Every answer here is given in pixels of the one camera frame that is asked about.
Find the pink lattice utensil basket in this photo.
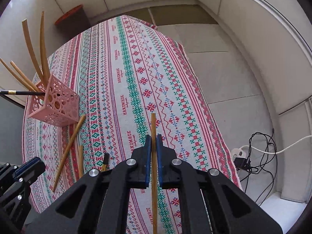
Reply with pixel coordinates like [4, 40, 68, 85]
[26, 75, 79, 127]

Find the black chopstick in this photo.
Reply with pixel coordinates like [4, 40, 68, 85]
[0, 90, 45, 96]

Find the wooden chopstick in basket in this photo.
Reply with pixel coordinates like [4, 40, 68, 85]
[40, 11, 50, 86]
[0, 58, 35, 91]
[22, 19, 47, 86]
[10, 61, 41, 92]

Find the white power strip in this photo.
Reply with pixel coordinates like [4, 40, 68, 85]
[230, 148, 247, 165]

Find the olive floor mat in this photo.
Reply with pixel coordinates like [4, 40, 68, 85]
[150, 5, 217, 26]
[92, 8, 153, 25]

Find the olive floor mat left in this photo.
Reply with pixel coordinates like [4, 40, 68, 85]
[92, 8, 153, 25]

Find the white power cable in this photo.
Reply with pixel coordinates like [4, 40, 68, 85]
[241, 134, 312, 155]

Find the olive floor mat right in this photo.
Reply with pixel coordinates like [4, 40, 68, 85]
[150, 5, 217, 26]

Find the wooden chopstick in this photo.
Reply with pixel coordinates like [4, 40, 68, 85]
[151, 113, 158, 234]
[40, 11, 50, 86]
[10, 61, 41, 92]
[22, 19, 47, 86]
[0, 58, 35, 91]
[52, 115, 86, 192]
[78, 145, 83, 178]

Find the black tangled cable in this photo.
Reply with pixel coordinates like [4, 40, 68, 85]
[234, 128, 279, 208]

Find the red rimmed trash bin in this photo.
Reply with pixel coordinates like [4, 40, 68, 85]
[54, 4, 91, 40]

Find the patterned pink green tablecloth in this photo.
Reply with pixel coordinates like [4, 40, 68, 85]
[22, 15, 242, 234]

